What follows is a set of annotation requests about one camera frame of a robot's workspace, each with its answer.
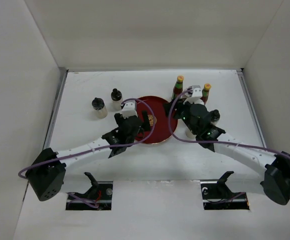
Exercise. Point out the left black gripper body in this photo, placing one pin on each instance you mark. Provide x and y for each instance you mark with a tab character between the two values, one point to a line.
130	141

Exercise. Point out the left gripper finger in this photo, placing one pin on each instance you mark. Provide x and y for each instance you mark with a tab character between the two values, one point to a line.
146	123
118	118

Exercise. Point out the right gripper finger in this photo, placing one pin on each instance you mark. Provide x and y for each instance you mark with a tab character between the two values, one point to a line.
168	106
179	114

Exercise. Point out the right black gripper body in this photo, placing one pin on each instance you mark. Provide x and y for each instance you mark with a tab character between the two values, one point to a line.
185	107

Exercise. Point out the sauce bottle yellow cap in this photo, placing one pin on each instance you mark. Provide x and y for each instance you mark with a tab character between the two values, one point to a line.
178	87
205	92

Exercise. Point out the blue label jar silver lid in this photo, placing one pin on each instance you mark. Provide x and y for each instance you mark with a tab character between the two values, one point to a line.
193	101

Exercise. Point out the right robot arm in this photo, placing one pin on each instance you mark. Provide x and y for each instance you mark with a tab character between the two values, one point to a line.
272	167

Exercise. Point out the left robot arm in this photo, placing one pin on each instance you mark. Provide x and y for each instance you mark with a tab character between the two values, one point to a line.
47	173

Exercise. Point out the chrome top grinder jar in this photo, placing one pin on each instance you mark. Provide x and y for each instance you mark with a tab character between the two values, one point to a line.
191	131

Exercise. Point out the red round tray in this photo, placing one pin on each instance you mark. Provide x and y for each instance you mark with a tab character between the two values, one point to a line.
161	131

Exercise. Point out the black cap spice jar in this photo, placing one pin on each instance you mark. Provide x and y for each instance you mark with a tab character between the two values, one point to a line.
214	117

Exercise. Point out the black pump jar white powder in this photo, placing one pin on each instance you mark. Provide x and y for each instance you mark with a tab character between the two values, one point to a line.
117	98

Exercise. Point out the black pump jar far left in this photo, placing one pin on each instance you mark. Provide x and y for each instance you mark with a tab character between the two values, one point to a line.
99	107

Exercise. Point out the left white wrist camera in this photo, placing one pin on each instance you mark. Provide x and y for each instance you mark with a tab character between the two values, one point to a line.
129	109

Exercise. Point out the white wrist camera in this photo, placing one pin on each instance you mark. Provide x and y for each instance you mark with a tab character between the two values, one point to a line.
194	91
129	109

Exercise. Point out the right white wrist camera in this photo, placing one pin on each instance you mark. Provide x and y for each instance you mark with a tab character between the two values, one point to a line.
194	91

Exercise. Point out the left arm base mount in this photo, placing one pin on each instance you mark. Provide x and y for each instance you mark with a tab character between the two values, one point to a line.
98	197

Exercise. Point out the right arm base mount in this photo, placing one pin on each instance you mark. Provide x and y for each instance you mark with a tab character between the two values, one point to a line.
217	196

